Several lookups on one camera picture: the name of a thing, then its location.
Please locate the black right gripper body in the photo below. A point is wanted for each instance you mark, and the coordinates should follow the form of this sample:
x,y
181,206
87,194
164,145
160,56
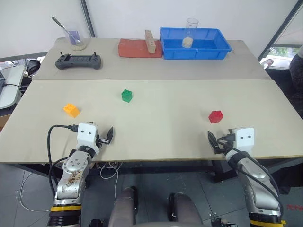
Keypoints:
x,y
227,144

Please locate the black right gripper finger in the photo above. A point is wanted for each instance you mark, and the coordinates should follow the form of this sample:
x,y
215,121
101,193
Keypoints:
x,y
213,142

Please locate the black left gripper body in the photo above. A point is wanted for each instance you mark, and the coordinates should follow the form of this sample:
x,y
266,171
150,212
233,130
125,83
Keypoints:
x,y
102,141

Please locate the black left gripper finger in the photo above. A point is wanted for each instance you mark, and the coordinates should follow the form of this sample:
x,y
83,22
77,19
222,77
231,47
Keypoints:
x,y
111,134

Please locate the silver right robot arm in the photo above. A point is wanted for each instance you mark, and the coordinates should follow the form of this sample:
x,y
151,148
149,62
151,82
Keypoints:
x,y
253,170

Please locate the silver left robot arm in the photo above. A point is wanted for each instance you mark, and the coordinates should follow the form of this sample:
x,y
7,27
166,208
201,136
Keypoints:
x,y
71,170

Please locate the red toy block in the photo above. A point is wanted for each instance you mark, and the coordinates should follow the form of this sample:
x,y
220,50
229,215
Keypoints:
x,y
216,116

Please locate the green toy block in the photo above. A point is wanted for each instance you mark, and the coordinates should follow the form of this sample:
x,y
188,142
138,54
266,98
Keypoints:
x,y
126,95

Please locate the yellow toy block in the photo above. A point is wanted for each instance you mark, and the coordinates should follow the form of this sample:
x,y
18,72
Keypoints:
x,y
71,110

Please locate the dark rounded shape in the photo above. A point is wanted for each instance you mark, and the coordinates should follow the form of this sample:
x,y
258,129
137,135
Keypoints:
x,y
124,208

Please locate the dark gray handheld controller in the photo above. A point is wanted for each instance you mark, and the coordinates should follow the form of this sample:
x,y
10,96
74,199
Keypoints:
x,y
78,63

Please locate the red-orange rubber mat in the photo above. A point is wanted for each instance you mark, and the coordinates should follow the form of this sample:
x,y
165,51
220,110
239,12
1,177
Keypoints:
x,y
135,48

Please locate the blue plastic bin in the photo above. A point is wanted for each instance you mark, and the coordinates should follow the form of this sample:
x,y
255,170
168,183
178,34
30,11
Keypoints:
x,y
208,50

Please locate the seated person in dark clothes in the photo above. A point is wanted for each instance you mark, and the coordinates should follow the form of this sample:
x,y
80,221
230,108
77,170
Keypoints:
x,y
297,78

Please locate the wide glass beaker with sand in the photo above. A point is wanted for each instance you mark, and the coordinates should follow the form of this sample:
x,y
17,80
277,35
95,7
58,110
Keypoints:
x,y
79,43

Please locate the wooden block with holes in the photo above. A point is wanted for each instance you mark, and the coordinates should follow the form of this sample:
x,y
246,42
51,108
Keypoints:
x,y
150,42

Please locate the purple plastic piece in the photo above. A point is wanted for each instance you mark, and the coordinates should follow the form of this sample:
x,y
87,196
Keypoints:
x,y
75,35

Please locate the light gray side desk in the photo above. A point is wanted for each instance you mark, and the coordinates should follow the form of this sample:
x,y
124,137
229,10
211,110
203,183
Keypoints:
x,y
10,87

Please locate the tall glass beaker with sand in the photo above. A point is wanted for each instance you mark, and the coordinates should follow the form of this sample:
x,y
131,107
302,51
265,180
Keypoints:
x,y
189,35

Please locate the gray metal pole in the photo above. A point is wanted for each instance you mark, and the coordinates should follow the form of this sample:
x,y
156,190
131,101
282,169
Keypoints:
x,y
88,19

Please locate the glass beaker with spoon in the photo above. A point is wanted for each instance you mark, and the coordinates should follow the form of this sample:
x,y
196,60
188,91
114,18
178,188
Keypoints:
x,y
59,24

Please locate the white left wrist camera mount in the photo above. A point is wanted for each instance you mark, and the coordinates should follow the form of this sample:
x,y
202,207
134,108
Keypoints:
x,y
86,136

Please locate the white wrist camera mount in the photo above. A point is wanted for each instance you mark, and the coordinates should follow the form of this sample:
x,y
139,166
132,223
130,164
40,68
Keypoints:
x,y
245,138
86,136

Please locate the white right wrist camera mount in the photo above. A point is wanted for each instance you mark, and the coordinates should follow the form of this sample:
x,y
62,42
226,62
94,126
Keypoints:
x,y
245,138

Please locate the black table frame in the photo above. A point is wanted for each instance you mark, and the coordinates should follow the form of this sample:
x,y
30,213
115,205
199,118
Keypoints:
x,y
165,165

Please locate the dark window frame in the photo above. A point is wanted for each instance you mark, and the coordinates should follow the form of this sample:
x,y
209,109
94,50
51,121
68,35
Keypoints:
x,y
278,30

